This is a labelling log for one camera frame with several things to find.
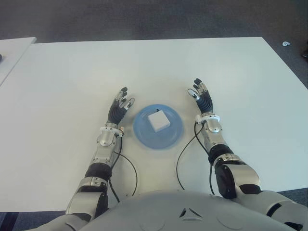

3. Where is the white wall charger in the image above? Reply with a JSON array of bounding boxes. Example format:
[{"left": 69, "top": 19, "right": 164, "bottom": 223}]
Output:
[{"left": 147, "top": 109, "right": 171, "bottom": 133}]

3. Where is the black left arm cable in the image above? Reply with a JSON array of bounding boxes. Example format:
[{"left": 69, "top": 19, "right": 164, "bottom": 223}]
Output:
[
  {"left": 108, "top": 134, "right": 124, "bottom": 203},
  {"left": 113, "top": 150, "right": 138, "bottom": 197}
]

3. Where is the silver robot torso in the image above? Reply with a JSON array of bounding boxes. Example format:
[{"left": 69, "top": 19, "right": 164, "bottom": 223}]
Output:
[{"left": 79, "top": 189, "right": 301, "bottom": 231}]

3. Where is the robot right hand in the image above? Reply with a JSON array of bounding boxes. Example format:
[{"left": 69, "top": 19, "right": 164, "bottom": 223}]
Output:
[{"left": 186, "top": 77, "right": 215, "bottom": 116}]

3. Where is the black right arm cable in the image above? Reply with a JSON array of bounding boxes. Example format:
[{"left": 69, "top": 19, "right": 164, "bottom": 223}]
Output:
[
  {"left": 194, "top": 124, "right": 217, "bottom": 196},
  {"left": 176, "top": 122, "right": 205, "bottom": 190}
]

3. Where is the white side table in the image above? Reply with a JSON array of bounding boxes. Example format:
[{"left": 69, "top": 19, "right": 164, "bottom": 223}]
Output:
[{"left": 0, "top": 37, "right": 37, "bottom": 86}]

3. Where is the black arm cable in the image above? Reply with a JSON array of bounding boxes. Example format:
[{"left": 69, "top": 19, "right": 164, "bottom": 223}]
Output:
[
  {"left": 194, "top": 124, "right": 217, "bottom": 196},
  {"left": 108, "top": 134, "right": 124, "bottom": 203},
  {"left": 176, "top": 122, "right": 205, "bottom": 190},
  {"left": 113, "top": 150, "right": 138, "bottom": 197}
]

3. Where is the blue round plate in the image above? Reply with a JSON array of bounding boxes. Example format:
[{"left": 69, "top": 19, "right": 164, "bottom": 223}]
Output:
[{"left": 132, "top": 103, "right": 185, "bottom": 151}]

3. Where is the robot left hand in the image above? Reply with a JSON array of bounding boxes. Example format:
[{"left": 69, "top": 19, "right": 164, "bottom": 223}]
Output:
[{"left": 107, "top": 86, "right": 135, "bottom": 127}]

